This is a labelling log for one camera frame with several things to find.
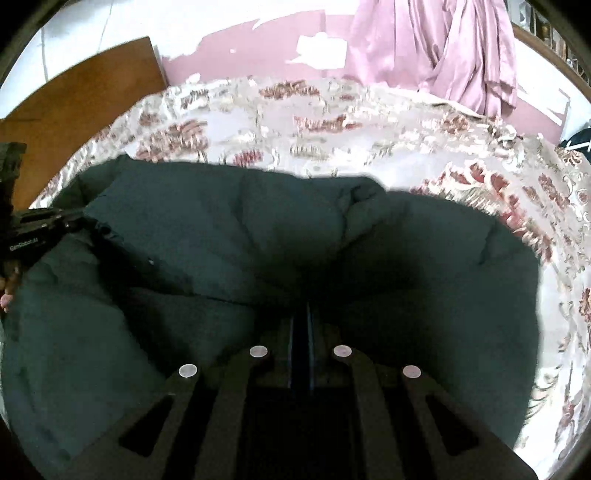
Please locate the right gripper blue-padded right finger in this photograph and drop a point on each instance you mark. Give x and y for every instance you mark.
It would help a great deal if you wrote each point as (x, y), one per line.
(400, 424)

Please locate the brown wooden headboard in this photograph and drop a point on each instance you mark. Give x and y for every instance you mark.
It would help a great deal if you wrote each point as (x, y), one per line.
(57, 119)

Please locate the floral satin bedspread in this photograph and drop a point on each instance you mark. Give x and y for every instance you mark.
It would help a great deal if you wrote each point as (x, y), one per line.
(404, 140)

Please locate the dark blue backpack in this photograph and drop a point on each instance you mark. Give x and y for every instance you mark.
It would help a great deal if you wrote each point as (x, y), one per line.
(579, 141)

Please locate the left hand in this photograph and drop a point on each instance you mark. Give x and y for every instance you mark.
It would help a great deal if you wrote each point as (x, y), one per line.
(9, 282)

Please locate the right pink curtain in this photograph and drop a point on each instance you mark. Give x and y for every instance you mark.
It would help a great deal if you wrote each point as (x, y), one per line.
(456, 50)

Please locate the black jacket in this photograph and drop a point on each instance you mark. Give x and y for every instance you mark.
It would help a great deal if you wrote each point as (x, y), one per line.
(187, 263)

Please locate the wooden framed barred window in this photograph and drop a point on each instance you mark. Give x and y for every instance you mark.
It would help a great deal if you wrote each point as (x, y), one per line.
(536, 31)

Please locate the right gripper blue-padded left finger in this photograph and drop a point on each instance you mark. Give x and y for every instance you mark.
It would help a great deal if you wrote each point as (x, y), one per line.
(191, 428)

